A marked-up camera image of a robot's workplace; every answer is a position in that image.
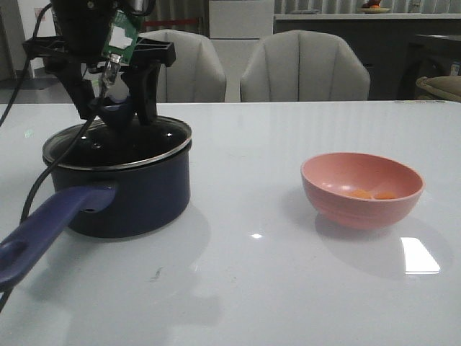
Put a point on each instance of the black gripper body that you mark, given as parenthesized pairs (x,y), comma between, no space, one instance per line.
(82,30)

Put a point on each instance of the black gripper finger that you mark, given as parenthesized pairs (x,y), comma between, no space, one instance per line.
(142,84)
(78,88)

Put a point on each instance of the glass lid blue knob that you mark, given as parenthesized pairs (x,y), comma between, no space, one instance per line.
(112,144)

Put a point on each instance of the pink bowl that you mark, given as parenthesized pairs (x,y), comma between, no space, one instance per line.
(329,178)

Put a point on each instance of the orange ham piece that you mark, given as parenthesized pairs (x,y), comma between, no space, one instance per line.
(362,194)
(386,195)

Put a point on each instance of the green circuit board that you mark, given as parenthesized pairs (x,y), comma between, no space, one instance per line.
(122,37)

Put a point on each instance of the left grey chair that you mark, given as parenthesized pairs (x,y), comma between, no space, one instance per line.
(196,75)

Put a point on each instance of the grey chair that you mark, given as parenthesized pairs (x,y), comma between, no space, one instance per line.
(304,66)
(196,75)

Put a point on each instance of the dark blue saucepan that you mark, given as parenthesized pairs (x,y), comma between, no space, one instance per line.
(112,205)

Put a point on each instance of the white cabinet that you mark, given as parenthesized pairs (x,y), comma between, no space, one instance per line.
(235,28)

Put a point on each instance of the right grey chair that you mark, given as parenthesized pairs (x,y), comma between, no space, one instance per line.
(304,66)

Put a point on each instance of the fruit plate on counter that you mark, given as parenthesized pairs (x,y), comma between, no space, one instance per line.
(373,7)

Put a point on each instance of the dark counter with white top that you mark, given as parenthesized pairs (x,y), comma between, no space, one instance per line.
(390,46)

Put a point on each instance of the wicker basket with cushion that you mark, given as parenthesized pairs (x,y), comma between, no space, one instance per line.
(445,88)

